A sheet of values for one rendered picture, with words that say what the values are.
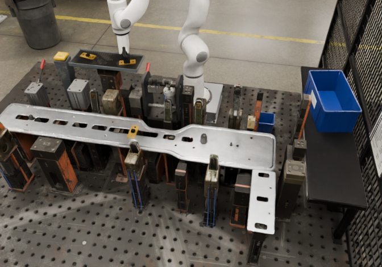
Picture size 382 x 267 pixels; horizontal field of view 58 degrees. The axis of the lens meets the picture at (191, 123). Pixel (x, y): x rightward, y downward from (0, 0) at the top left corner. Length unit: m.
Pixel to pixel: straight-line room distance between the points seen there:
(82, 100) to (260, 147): 0.90
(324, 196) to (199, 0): 1.06
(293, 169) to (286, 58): 2.69
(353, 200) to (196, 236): 0.68
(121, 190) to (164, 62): 2.28
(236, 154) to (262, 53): 2.63
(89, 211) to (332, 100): 1.32
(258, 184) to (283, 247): 0.35
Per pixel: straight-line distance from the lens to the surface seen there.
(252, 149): 1.57
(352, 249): 1.69
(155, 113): 1.79
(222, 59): 3.91
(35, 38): 4.41
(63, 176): 1.78
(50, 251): 1.75
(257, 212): 1.38
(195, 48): 1.82
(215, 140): 1.59
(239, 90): 1.52
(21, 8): 4.22
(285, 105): 2.29
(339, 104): 1.86
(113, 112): 1.78
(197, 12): 1.79
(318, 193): 1.45
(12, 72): 4.22
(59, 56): 1.98
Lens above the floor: 2.16
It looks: 44 degrees down
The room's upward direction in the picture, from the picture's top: 1 degrees counter-clockwise
